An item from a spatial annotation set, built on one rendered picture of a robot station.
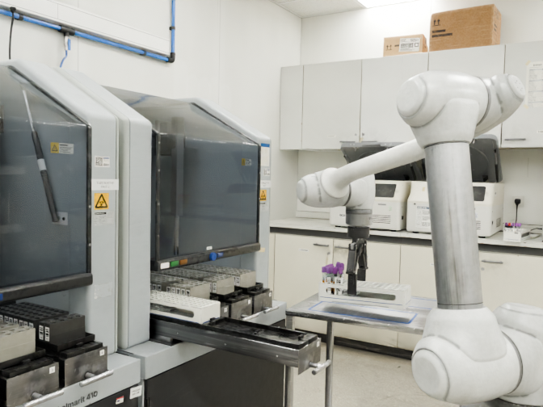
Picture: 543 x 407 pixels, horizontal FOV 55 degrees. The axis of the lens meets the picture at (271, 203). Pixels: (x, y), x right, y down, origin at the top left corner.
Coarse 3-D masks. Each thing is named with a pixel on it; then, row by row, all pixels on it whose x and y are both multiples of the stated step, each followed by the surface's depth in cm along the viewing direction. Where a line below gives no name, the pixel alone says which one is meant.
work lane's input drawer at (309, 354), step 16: (160, 320) 169; (176, 320) 166; (224, 320) 169; (240, 320) 167; (176, 336) 165; (192, 336) 162; (208, 336) 158; (224, 336) 155; (240, 336) 154; (256, 336) 151; (272, 336) 155; (288, 336) 156; (304, 336) 151; (240, 352) 152; (256, 352) 150; (272, 352) 147; (288, 352) 144; (304, 352) 145; (320, 352) 154; (304, 368) 145; (320, 368) 144
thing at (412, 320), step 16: (304, 304) 187; (320, 304) 188; (336, 304) 188; (352, 304) 189; (416, 304) 191; (432, 304) 191; (288, 320) 180; (320, 320) 175; (336, 320) 172; (352, 320) 170; (368, 320) 169; (384, 320) 169; (400, 320) 170; (416, 320) 170; (288, 368) 181; (288, 384) 181; (288, 400) 181
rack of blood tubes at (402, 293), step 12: (324, 288) 180; (360, 288) 174; (372, 288) 173; (384, 288) 171; (396, 288) 171; (408, 288) 173; (324, 300) 180; (336, 300) 178; (348, 300) 176; (372, 300) 173; (384, 300) 171; (396, 300) 169; (408, 300) 173
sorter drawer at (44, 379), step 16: (16, 368) 122; (32, 368) 124; (48, 368) 127; (0, 384) 119; (16, 384) 120; (32, 384) 124; (48, 384) 127; (16, 400) 120; (32, 400) 120; (48, 400) 123
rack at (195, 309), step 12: (156, 300) 171; (168, 300) 171; (180, 300) 171; (192, 300) 171; (204, 300) 173; (156, 312) 172; (168, 312) 176; (180, 312) 178; (192, 312) 176; (204, 312) 163; (216, 312) 168
